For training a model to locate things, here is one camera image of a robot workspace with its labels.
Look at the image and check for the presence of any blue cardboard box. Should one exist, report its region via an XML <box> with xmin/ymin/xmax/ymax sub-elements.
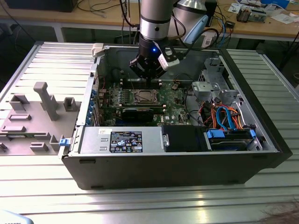
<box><xmin>260</xmin><ymin>0</ymin><xmax>290</xmax><ymax>7</ymax></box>

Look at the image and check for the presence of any silver power supply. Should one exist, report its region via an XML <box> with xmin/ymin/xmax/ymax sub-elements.
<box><xmin>79</xmin><ymin>126</ymin><xmax>170</xmax><ymax>154</ymax></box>

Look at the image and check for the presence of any beige plastic case latch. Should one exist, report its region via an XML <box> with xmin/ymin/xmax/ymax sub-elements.
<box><xmin>91</xmin><ymin>43</ymin><xmax>105</xmax><ymax>58</ymax></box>

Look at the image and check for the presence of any green motherboard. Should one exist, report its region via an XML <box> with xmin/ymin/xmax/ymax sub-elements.
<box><xmin>96</xmin><ymin>79</ymin><xmax>204</xmax><ymax>128</ymax></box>

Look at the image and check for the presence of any metal CPU locking lever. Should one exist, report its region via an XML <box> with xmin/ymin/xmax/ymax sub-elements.
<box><xmin>127</xmin><ymin>72</ymin><xmax>135</xmax><ymax>91</ymax></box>

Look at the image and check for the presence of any silver metal computer part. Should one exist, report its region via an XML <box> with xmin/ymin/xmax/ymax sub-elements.
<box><xmin>250</xmin><ymin>8</ymin><xmax>269</xmax><ymax>23</ymax></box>

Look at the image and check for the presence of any clear plastic bag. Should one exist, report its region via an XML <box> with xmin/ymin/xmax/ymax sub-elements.
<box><xmin>268</xmin><ymin>13</ymin><xmax>299</xmax><ymax>24</ymax></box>

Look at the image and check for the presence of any black graphics card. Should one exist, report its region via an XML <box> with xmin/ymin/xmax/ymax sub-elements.
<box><xmin>121</xmin><ymin>106</ymin><xmax>155</xmax><ymax>124</ymax></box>

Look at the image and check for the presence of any person head brown hair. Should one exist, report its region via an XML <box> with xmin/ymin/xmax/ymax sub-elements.
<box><xmin>259</xmin><ymin>198</ymin><xmax>299</xmax><ymax>224</ymax></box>

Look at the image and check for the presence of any white plastic device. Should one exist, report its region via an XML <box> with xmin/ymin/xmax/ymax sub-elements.
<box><xmin>0</xmin><ymin>209</ymin><xmax>33</xmax><ymax>224</ymax></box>

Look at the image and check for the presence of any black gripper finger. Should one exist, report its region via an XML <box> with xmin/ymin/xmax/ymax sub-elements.
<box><xmin>149</xmin><ymin>66</ymin><xmax>168</xmax><ymax>88</ymax></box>
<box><xmin>128</xmin><ymin>55</ymin><xmax>150</xmax><ymax>88</ymax></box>

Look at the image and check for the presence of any metal socket cover frame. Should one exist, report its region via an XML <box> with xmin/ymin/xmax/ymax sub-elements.
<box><xmin>135</xmin><ymin>89</ymin><xmax>162</xmax><ymax>105</ymax></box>

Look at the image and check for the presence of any CPU socket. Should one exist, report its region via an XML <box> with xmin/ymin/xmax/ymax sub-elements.
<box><xmin>134</xmin><ymin>88</ymin><xmax>162</xmax><ymax>105</ymax></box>

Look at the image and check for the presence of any pale blue teach pendant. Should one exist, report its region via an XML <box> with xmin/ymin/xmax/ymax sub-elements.
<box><xmin>183</xmin><ymin>14</ymin><xmax>209</xmax><ymax>44</ymax></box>

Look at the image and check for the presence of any white power adapter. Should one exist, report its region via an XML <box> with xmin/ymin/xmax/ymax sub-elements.
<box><xmin>201</xmin><ymin>36</ymin><xmax>213</xmax><ymax>48</ymax></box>

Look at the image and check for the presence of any wooden desk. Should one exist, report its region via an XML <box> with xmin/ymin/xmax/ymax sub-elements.
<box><xmin>0</xmin><ymin>0</ymin><xmax>299</xmax><ymax>43</ymax></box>

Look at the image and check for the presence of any grey parts rack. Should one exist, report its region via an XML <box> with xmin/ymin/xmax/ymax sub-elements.
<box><xmin>0</xmin><ymin>81</ymin><xmax>82</xmax><ymax>156</ymax></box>

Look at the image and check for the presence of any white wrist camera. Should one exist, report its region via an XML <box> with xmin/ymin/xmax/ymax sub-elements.
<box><xmin>157</xmin><ymin>46</ymin><xmax>181</xmax><ymax>71</ymax></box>

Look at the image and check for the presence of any black plastic drive shroud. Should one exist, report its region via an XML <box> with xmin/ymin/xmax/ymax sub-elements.
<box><xmin>163</xmin><ymin>126</ymin><xmax>206</xmax><ymax>152</ymax></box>

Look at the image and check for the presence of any hard disk in blue carrier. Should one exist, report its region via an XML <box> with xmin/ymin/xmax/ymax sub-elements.
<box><xmin>203</xmin><ymin>129</ymin><xmax>256</xmax><ymax>152</ymax></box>

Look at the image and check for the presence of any black PC case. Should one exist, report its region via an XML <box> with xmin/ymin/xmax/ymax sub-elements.
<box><xmin>57</xmin><ymin>43</ymin><xmax>293</xmax><ymax>191</ymax></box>

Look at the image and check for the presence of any silver metal disk bay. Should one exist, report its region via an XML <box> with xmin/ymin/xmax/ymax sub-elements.
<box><xmin>191</xmin><ymin>57</ymin><xmax>239</xmax><ymax>105</ymax></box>

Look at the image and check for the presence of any orange power wire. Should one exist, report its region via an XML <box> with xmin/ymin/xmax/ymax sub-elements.
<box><xmin>209</xmin><ymin>104</ymin><xmax>246</xmax><ymax>129</ymax></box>

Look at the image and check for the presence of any CPU cooler heat sink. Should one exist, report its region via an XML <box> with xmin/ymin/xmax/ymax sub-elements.
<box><xmin>236</xmin><ymin>6</ymin><xmax>252</xmax><ymax>23</ymax></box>

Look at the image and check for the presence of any black computer case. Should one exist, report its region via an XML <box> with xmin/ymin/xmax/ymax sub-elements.
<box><xmin>4</xmin><ymin>0</ymin><xmax>77</xmax><ymax>13</ymax></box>

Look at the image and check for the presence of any silver square CPU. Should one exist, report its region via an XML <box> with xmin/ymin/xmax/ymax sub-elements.
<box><xmin>141</xmin><ymin>92</ymin><xmax>157</xmax><ymax>102</ymax></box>

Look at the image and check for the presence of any blue flat data wire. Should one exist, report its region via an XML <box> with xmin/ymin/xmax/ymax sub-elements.
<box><xmin>223</xmin><ymin>106</ymin><xmax>236</xmax><ymax>130</ymax></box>
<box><xmin>216</xmin><ymin>106</ymin><xmax>228</xmax><ymax>130</ymax></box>

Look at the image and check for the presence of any white paper sheet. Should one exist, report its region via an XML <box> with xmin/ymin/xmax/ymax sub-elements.
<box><xmin>228</xmin><ymin>1</ymin><xmax>249</xmax><ymax>14</ymax></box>

